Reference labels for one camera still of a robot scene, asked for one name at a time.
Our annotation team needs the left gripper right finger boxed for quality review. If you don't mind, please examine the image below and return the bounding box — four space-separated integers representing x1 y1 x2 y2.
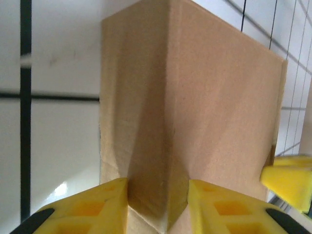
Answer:
188 179 312 234

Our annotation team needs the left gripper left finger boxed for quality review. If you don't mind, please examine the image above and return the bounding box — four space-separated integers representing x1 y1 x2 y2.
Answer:
9 177 129 234

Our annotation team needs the brown cardboard box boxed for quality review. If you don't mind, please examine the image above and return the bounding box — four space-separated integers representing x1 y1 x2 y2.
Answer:
98 0 289 234

